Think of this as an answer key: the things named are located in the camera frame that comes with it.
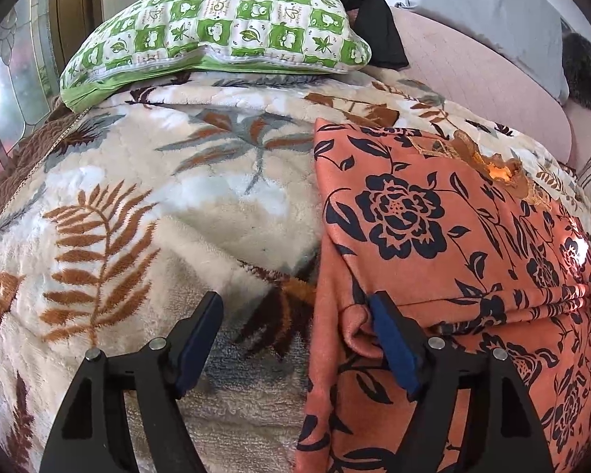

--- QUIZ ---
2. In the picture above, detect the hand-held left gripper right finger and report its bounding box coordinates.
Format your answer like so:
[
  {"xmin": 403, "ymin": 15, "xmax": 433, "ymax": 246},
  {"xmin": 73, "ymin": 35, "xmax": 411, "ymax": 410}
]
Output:
[{"xmin": 368, "ymin": 291, "xmax": 555, "ymax": 473}]

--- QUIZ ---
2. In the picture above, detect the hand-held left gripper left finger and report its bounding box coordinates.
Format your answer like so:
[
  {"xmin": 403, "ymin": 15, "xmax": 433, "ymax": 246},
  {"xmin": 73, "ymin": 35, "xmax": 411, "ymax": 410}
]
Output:
[{"xmin": 38, "ymin": 292, "xmax": 225, "ymax": 473}]

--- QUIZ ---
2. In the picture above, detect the orange floral garment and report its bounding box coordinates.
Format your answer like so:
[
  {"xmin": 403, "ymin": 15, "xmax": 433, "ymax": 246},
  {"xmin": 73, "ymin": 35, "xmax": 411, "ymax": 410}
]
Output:
[{"xmin": 293, "ymin": 117, "xmax": 591, "ymax": 473}]

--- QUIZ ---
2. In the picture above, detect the leaf print fleece blanket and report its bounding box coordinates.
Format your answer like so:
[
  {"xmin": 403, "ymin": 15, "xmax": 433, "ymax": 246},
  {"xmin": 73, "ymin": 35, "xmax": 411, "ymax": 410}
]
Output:
[{"xmin": 0, "ymin": 70, "xmax": 591, "ymax": 473}]

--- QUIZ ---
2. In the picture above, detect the brown quilted bedspread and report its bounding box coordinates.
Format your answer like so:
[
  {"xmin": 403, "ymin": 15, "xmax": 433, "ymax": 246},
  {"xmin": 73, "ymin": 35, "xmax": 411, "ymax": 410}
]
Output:
[{"xmin": 0, "ymin": 103, "xmax": 89, "ymax": 237}]

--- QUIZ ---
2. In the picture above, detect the green checkered pillow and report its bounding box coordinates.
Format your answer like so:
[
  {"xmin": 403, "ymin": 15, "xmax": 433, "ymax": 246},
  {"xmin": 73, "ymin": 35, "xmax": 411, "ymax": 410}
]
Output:
[{"xmin": 59, "ymin": 0, "xmax": 372, "ymax": 114}]

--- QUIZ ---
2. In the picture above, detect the black cloth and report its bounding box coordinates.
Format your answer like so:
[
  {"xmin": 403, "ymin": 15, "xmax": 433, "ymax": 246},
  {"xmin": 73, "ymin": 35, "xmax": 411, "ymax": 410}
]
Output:
[{"xmin": 191, "ymin": 0, "xmax": 409, "ymax": 71}]

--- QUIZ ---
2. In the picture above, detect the stained glass window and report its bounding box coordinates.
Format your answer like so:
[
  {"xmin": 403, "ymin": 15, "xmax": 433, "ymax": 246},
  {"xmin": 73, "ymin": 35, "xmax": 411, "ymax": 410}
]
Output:
[{"xmin": 0, "ymin": 0, "xmax": 65, "ymax": 158}]

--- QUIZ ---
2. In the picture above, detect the dark furry cloth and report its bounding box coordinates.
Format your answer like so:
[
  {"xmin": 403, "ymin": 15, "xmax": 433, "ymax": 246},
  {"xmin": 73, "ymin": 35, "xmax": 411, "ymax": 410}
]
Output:
[{"xmin": 561, "ymin": 32, "xmax": 591, "ymax": 115}]

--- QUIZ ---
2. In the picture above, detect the grey pillow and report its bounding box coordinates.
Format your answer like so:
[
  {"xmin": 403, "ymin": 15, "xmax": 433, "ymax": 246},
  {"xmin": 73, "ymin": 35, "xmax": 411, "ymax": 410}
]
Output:
[{"xmin": 396, "ymin": 0, "xmax": 571, "ymax": 105}]

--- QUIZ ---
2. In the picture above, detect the wooden window frame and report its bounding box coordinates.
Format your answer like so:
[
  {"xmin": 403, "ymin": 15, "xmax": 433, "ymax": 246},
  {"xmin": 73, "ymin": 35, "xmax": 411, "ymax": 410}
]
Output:
[{"xmin": 44, "ymin": 0, "xmax": 104, "ymax": 94}]

